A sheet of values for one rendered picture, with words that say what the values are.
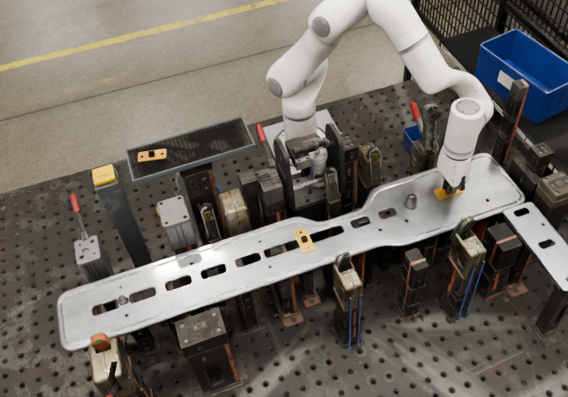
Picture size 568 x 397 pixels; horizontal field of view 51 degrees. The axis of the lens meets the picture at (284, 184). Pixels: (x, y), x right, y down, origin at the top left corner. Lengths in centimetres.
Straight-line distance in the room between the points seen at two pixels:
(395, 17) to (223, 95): 232
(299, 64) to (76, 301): 95
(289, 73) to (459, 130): 58
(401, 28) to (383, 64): 236
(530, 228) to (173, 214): 101
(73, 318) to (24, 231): 74
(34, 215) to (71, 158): 124
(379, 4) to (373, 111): 103
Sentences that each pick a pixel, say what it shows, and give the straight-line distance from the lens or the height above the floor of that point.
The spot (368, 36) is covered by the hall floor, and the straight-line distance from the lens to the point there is 412.
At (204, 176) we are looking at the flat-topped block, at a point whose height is 106.
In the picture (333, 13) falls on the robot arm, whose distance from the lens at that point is 160.
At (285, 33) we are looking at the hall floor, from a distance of 418.
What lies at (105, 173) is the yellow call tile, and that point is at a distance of 179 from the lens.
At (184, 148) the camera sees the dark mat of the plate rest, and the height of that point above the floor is 116.
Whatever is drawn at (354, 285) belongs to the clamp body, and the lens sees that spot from 158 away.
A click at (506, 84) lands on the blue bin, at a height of 109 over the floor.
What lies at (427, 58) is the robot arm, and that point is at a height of 146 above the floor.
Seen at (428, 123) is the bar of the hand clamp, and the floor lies 116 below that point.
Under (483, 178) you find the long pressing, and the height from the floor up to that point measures 100.
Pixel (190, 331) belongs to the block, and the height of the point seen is 103.
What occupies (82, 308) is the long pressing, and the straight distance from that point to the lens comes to 174.
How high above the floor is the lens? 240
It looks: 49 degrees down
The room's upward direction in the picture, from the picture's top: 6 degrees counter-clockwise
